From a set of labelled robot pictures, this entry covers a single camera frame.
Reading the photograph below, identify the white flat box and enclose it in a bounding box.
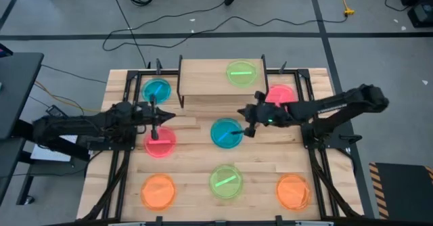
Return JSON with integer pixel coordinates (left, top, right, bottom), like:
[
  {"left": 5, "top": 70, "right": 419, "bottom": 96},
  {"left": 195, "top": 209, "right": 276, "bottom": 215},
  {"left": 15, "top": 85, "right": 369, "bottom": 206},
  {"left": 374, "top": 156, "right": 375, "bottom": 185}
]
[{"left": 30, "top": 134, "right": 91, "bottom": 162}]

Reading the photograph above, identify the orange translucent plate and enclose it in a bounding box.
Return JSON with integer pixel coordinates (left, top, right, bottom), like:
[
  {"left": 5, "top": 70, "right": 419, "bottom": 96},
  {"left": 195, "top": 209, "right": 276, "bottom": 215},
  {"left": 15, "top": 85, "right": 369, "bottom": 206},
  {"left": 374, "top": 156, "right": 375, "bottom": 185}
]
[
  {"left": 275, "top": 173, "right": 312, "bottom": 211},
  {"left": 140, "top": 173, "right": 177, "bottom": 212}
]

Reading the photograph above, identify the black aluminium table frame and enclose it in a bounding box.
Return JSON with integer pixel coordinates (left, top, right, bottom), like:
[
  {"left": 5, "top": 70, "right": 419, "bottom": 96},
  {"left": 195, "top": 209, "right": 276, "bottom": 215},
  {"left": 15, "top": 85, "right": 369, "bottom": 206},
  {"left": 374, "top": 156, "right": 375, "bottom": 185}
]
[{"left": 81, "top": 58, "right": 365, "bottom": 226}]

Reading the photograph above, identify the yellow extension cord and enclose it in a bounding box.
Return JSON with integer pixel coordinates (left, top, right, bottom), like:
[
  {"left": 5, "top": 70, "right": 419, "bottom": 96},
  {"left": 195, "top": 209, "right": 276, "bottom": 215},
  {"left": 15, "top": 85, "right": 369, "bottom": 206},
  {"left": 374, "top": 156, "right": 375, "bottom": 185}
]
[{"left": 309, "top": 0, "right": 355, "bottom": 17}]

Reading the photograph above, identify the black desk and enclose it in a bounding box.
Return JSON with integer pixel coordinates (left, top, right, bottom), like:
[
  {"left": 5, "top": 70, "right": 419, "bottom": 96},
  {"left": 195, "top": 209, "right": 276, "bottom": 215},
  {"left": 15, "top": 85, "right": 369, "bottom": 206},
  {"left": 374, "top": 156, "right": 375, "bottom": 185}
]
[{"left": 0, "top": 51, "right": 91, "bottom": 206}]

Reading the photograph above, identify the black mat with yellow stripes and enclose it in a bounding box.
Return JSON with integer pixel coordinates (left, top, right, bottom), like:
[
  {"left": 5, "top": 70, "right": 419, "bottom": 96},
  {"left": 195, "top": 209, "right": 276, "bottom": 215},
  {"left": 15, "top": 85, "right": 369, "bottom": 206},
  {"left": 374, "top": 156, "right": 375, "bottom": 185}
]
[{"left": 368, "top": 161, "right": 433, "bottom": 220}]

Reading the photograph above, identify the long black floor cable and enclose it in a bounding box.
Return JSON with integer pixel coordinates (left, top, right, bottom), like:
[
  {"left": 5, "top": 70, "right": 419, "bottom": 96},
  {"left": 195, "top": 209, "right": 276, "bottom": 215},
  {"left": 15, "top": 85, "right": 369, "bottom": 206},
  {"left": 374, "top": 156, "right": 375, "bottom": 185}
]
[{"left": 102, "top": 0, "right": 349, "bottom": 51}]

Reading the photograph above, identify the straight black floor cable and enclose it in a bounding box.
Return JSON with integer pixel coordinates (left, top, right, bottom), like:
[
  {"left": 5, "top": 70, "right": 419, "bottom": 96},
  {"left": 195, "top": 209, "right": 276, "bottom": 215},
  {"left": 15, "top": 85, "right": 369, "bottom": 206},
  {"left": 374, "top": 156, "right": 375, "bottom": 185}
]
[{"left": 107, "top": 0, "right": 150, "bottom": 68}]

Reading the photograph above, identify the orange floor cable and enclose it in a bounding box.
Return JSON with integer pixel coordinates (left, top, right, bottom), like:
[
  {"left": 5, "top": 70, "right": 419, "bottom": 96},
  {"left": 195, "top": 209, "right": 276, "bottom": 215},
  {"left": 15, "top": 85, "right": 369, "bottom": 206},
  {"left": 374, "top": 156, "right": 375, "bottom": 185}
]
[{"left": 33, "top": 80, "right": 102, "bottom": 114}]

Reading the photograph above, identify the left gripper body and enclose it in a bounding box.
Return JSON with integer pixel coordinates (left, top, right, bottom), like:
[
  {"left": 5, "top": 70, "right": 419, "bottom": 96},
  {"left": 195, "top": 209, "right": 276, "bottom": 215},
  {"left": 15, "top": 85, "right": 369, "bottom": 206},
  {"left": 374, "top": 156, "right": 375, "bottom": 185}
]
[{"left": 135, "top": 95, "right": 160, "bottom": 141}]

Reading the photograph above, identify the black power adapter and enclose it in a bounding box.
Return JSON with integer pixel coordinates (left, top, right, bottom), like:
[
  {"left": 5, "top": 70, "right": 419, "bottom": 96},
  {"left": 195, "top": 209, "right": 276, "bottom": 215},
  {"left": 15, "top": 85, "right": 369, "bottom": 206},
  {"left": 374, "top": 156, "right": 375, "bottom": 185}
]
[{"left": 45, "top": 104, "right": 68, "bottom": 118}]

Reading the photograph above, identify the wooden shelf with black legs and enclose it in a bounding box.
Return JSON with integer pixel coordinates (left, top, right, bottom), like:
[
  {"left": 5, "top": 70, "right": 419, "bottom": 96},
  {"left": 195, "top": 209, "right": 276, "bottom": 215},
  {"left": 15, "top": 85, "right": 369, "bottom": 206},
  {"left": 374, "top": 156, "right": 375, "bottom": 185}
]
[{"left": 176, "top": 54, "right": 270, "bottom": 109}]

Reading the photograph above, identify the teal translucent plate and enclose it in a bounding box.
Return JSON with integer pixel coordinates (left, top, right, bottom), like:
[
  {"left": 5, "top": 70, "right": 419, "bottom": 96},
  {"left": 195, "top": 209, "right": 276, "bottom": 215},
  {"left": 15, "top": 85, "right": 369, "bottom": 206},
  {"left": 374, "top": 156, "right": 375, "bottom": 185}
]
[
  {"left": 210, "top": 117, "right": 244, "bottom": 150},
  {"left": 141, "top": 77, "right": 173, "bottom": 105}
]

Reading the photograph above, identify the green translucent plate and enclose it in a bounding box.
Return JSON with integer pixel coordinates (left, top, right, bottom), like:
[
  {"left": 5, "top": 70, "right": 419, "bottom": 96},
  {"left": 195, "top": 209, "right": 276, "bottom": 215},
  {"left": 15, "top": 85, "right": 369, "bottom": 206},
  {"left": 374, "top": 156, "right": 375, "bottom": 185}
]
[
  {"left": 225, "top": 60, "right": 258, "bottom": 88},
  {"left": 208, "top": 164, "right": 244, "bottom": 200}
]

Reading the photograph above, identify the thin black equipment cable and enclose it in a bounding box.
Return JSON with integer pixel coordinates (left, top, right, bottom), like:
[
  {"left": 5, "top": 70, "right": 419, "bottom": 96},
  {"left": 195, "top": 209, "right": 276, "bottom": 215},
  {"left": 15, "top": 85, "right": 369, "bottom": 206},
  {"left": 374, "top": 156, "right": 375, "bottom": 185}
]
[{"left": 384, "top": 0, "right": 412, "bottom": 12}]

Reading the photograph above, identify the dark screen device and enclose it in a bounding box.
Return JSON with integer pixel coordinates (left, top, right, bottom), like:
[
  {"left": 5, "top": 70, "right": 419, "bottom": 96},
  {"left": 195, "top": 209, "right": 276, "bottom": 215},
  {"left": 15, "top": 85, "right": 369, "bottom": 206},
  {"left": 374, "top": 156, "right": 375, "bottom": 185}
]
[{"left": 0, "top": 42, "right": 14, "bottom": 58}]

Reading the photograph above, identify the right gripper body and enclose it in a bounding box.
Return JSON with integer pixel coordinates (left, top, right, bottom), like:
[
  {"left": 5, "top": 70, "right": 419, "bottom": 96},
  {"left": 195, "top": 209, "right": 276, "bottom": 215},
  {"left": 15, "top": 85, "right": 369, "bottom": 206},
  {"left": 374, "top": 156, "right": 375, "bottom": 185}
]
[{"left": 245, "top": 91, "right": 283, "bottom": 138}]

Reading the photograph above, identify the pink translucent plate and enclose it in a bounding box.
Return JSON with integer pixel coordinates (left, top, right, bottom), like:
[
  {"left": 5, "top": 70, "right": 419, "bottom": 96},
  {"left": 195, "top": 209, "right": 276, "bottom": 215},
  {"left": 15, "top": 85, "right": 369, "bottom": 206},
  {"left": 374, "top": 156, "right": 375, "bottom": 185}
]
[
  {"left": 265, "top": 84, "right": 298, "bottom": 111},
  {"left": 143, "top": 126, "right": 177, "bottom": 159}
]

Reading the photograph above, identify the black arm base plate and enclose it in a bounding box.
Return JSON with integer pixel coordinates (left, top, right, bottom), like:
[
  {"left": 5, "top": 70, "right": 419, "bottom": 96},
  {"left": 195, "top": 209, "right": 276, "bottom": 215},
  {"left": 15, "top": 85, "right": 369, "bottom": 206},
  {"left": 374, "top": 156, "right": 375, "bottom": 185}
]
[
  {"left": 76, "top": 124, "right": 137, "bottom": 152},
  {"left": 300, "top": 121, "right": 363, "bottom": 150}
]

